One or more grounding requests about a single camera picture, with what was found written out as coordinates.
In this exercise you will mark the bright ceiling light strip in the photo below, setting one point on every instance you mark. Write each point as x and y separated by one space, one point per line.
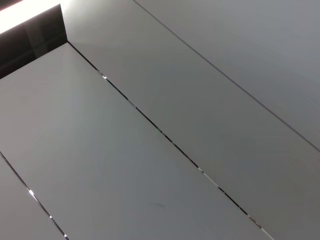
15 12

